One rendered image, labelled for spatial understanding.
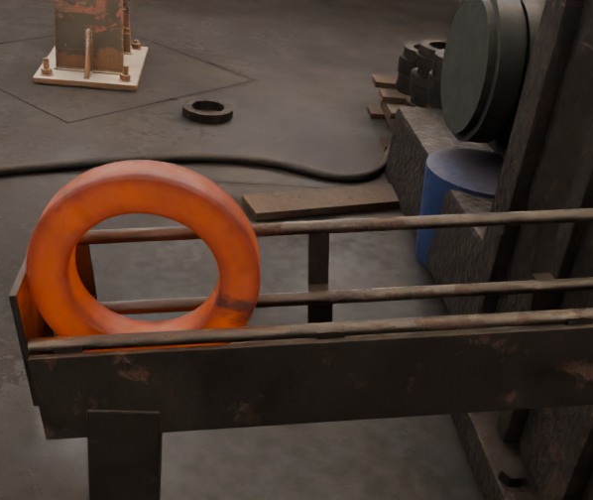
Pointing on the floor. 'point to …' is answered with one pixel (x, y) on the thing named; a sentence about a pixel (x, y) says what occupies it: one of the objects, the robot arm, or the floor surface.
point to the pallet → (411, 82)
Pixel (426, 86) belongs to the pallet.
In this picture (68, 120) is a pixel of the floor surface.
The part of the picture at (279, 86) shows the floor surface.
